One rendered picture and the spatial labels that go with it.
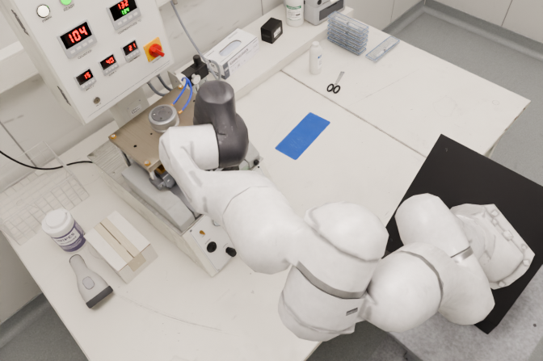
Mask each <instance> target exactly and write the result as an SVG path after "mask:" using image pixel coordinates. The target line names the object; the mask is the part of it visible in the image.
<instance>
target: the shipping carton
mask: <svg viewBox="0 0 543 361"><path fill-rule="evenodd" d="M84 238H85V239H86V240H87V241H88V242H89V243H90V245H91V246H92V247H93V248H94V250H95V251H96V252H97V253H98V254H99V256H100V257H101V258H102V259H103V260H104V261H105V262H106V263H107V264H108V265H109V266H110V267H111V269H112V270H113V271H114V272H115V273H116V274H117V275H118V276H119V277H121V278H122V280H123V281H124V282H126V284H129V283H130V282H131V281H132V280H133V279H134V278H135V277H136V276H138V275H139V274H140V273H141V272H142V271H143V270H144V269H145V268H146V267H147V266H148V265H149V264H150V263H151V262H152V261H154V260H155V259H156V258H157V257H158V255H157V253H156V252H155V250H154V248H153V247H152V246H151V244H150V243H149V242H148V241H147V240H146V239H145V238H144V237H143V236H142V235H141V234H140V233H139V232H138V231H137V230H136V229H135V228H133V227H132V226H131V225H130V224H129V223H128V222H127V221H126V220H125V219H124V218H123V217H122V216H121V215H120V214H119V213H118V212H117V211H114V212H113V213H112V214H110V215H109V216H108V217H106V218H105V219H103V220H102V221H101V222H99V223H98V224H97V225H96V226H95V227H94V228H93V229H92V230H91V231H89V232H88V233H87V234H85V235H84Z"/></svg>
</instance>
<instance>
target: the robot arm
mask: <svg viewBox="0 0 543 361"><path fill-rule="evenodd" d="M158 147H159V158H160V160H161V163H162V164H163V166H164V168H165V170H166V171H167V172H168V173H169V174H170V175H171V176H172V177H173V178H174V179H175V181H176V182H177V184H178V185H179V187H180V189H181V191H182V192H183V193H184V195H185V196H186V198H187V200H188V202H189V203H190V205H191V206H192V207H193V208H194V209H195V211H196V212H198V213H200V214H204V215H206V216H209V217H210V218H212V219H213V220H214V221H216V222H217V223H218V224H219V225H221V226H222V228H223V229H224V230H225V232H226V233H227V235H228V236H229V239H230V240H231V242H232V244H233V246H234V248H235V250H236V252H237V254H238V256H239V257H240V259H241V260H242V261H243V262H244V263H245V264H246V265H247V266H248V267H249V268H251V269H252V270H253V271H254V272H258V273H263V274H268V275H273V274H275V273H278V272H281V271H284V270H287V269H288V268H289V266H290V265H291V264H292V267H291V269H290V271H289V273H288V277H287V279H286V282H285V285H284V288H283V290H282V292H281V293H280V299H279V303H278V313H279V315H280V319H281V320H282V323H283V324H284V325H285V326H286V327H287V328H288V329H289V330H290V331H291V332H293V333H294V334H295V335H296V336H297V337H299V338H300V339H305V340H308V341H311V342H323V341H328V340H330V339H332V338H334V337H336V336H339V335H340V334H351V333H353V332H354V329H355V325H356V322H360V321H365V320H366V321H368V322H370V323H372V324H373V325H375V326H376V327H378V328H380V329H382V330H384V331H386V332H397V333H402V332H404V331H407V330H410V329H413V328H415V327H417V326H419V325H420V324H422V323H423V322H425V321H426V320H427V319H428V318H430V317H431V316H433V315H434V314H435V313H437V312H439V313H441V314H442V315H443V316H444V317H445V318H446V319H447V320H448V321H451V322H453V323H455V324H458V325H473V324H476V323H478V322H480V321H483V320H484V319H485V318H486V316H487V315H488V314H489V312H490V311H491V310H492V309H493V307H494V305H495V301H494V298H493V296H492V292H491V289H490V288H493V289H497V288H503V287H506V286H508V285H510V284H511V283H513V282H514V281H515V280H517V279H518V278H519V277H521V276H522V275H523V274H524V273H525V272H526V271H527V270H528V268H529V266H530V264H531V262H532V259H533V257H534V255H535V254H534V253H533V252H532V250H531V249H530V248H529V247H528V245H527V244H526V243H525V242H524V240H523V239H522V238H521V236H520V235H519V234H518V233H517V232H516V231H515V230H514V228H513V227H512V226H511V224H510V223H509V222H508V221H507V219H506V218H505V217H504V216H503V214H502V213H501V212H500V210H498V209H497V208H496V206H495V205H494V204H487V205H476V204H462V205H458V206H455V207H452V208H451V209H450V210H449V209H448V207H447V206H446V205H445V204H444V203H443V202H442V200H441V199H440V198H439V197H437V196H434V195H430V194H422V195H413V196H412V197H410V198H409V199H407V200H405V201H404V202H403V203H402V204H401V206H400V207H399V208H398V210H397V212H396V215H395V219H396V222H397V226H398V231H399V234H400V238H401V239H402V242H403V244H404V246H403V247H401V248H400V249H398V250H396V251H394V252H393V253H392V254H389V255H388V256H386V257H385V258H383V259H382V260H381V261H380V259H381V258H382V257H383V256H384V253H385V248H386V244H387V241H388V237H389V234H388V232H387V229H386V228H385V226H384V225H383V224H382V222H381V220H380V219H379V217H378V216H376V215H375V214H374V213H372V212H370V211H369V210H368V209H367V208H365V207H364V206H362V205H359V204H354V203H351V202H348V201H339V202H331V203H325V204H323V205H322V206H321V207H320V206H317V205H316V206H314V207H312V208H309V209H307V210H305V217H304V219H302V218H301V217H299V216H298V215H297V214H296V212H295V211H294V209H293V207H292V206H291V204H290V203H289V202H288V200H287V199H286V198H285V196H284V195H283V194H282V193H281V191H280V189H279V188H278V186H277V185H275V184H274V183H273V182H272V181H271V180H270V179H269V178H267V177H266V176H265V175H262V174H260V173H258V172H254V171H250V170H233V171H215V170H216V169H217V168H219V169H221V168H226V167H231V166H239V165H240V164H241V163H242V162H243V161H244V159H245V157H246V155H247V152H248V147H249V137H248V129H247V126H246V124H245V122H244V120H243V118H242V117H241V116H240V115H239V114H238V113H237V112H236V104H235V95H234V88H233V87H232V86H231V85H230V84H229V83H228V82H224V81H221V80H212V81H206V82H204V83H203V84H201V85H200V88H199V90H198V91H197V94H196V99H195V105H194V117H193V125H192V126H184V127H169V128H168V129H167V130H166V131H165V132H164V133H163V134H162V136H161V137H160V138H159V146H158ZM211 170H212V171H211Z"/></svg>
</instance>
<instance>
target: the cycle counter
mask: <svg viewBox="0 0 543 361"><path fill-rule="evenodd" d="M88 35H89V34H88V32H87V30H86V28H85V26H84V24H83V25H82V26H81V27H78V28H77V29H75V30H73V31H72V32H70V33H68V34H67V35H65V36H64V38H65V40H66V42H67V44H68V45H69V46H71V45H73V44H75V43H77V42H78V41H79V40H82V39H83V38H85V37H87V36H88Z"/></svg>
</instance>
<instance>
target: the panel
mask: <svg viewBox="0 0 543 361"><path fill-rule="evenodd" d="M252 171H254V172H258V173H260V174H262V175H265V174H264V172H263V170H262V168H261V167H260V165H259V164H258V165H257V166H256V167H255V168H254V169H253V170H252ZM211 219H212V218H210V217H209V216H206V215H204V216H203V217H202V218H200V219H199V220H198V221H197V222H196V223H195V224H194V225H193V226H192V227H191V228H190V229H189V230H188V232H189V234H190V235H191V237H192V238H193V240H194V241H195V243H196V244H197V245H198V246H199V248H200V250H201V251H202V252H203V254H204V256H205V257H206V258H207V259H208V261H209V262H210V264H211V265H212V266H213V268H214V270H215V271H216V272H217V273H218V272H219V271H220V269H221V268H222V267H223V266H224V265H225V264H226V263H227V262H228V261H229V260H230V259H231V258H232V257H231V256H229V255H228V254H227V253H226V252H225V249H226V248H227V247H233V248H234V246H233V244H232V242H231V240H230V239H229V236H228V235H227V233H226V232H225V230H224V229H223V228H222V226H221V225H220V226H215V225H213V224H212V222H211ZM211 243H215V244H216V245H217V248H216V250H215V251H214V252H209V251H208V246H209V244H211Z"/></svg>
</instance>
